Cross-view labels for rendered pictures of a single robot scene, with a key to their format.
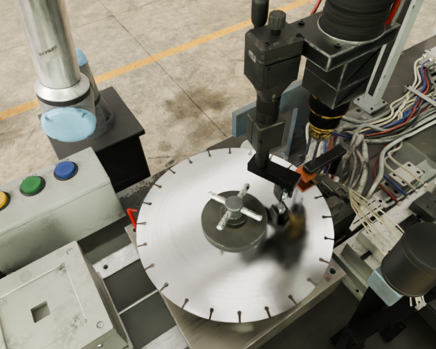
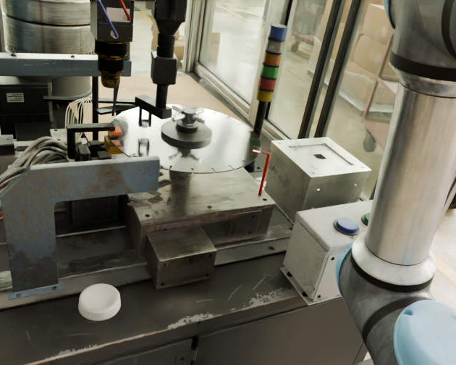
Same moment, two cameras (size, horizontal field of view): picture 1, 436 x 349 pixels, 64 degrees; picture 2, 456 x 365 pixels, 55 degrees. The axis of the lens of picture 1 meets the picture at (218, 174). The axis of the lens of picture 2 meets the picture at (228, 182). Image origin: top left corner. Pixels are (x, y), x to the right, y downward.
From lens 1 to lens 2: 1.17 m
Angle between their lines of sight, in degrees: 97
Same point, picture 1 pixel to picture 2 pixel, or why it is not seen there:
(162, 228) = (241, 142)
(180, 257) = (229, 129)
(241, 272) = not seen: hidden behind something
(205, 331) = not seen: hidden behind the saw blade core
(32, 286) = (331, 166)
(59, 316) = (306, 152)
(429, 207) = (6, 138)
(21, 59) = not seen: outside the picture
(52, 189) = (351, 215)
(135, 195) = (273, 287)
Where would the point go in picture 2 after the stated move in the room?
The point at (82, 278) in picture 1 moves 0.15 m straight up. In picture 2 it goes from (297, 159) to (313, 100)
